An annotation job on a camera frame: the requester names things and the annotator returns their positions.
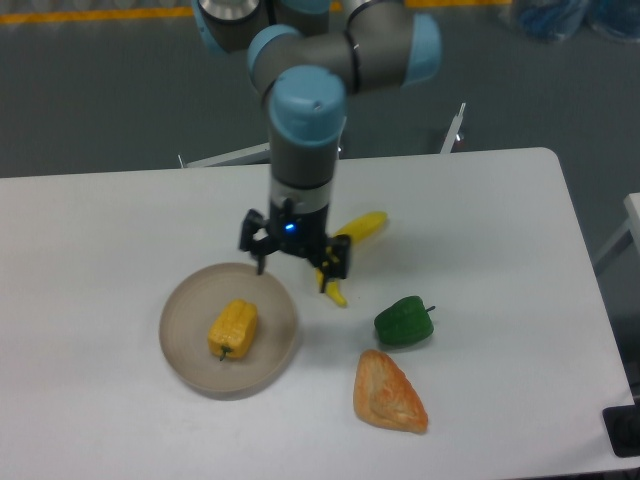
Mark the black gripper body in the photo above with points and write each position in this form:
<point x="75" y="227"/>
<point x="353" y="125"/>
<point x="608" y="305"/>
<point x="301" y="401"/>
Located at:
<point x="298" y="234"/>

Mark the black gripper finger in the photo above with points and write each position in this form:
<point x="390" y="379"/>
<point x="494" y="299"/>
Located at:
<point x="331" y="256"/>
<point x="255" y="238"/>

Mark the yellow bell pepper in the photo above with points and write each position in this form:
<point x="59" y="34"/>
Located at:
<point x="232" y="333"/>

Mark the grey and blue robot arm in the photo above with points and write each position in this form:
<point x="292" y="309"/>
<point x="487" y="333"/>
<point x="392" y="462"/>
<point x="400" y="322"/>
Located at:
<point x="303" y="74"/>

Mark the green bell pepper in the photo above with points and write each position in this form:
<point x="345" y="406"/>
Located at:
<point x="405" y="322"/>

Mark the beige round plate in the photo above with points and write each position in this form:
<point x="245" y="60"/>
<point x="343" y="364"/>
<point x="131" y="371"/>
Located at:
<point x="193" y="308"/>

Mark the yellow banana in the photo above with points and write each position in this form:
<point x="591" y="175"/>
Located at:
<point x="358" y="230"/>

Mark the triangular golden pastry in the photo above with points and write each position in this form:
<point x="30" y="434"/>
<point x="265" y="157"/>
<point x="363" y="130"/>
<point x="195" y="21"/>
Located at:
<point x="384" y="397"/>

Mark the white furniture at right edge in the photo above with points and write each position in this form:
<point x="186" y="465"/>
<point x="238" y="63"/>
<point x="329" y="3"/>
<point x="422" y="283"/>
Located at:
<point x="625" y="236"/>

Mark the blue plastic bag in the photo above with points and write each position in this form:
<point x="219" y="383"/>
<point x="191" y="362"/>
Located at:
<point x="555" y="21"/>

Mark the black device at table edge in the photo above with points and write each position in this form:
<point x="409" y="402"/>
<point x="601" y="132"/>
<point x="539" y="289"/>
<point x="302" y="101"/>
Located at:
<point x="622" y="425"/>

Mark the white metal frame left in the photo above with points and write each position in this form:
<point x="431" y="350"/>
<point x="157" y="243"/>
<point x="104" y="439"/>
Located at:
<point x="257" y="154"/>

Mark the white metal frame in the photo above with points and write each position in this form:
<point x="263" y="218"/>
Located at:
<point x="257" y="154"/>
<point x="454" y="133"/>

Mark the white metal frame right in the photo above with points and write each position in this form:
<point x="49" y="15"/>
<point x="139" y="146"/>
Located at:
<point x="454" y="133"/>

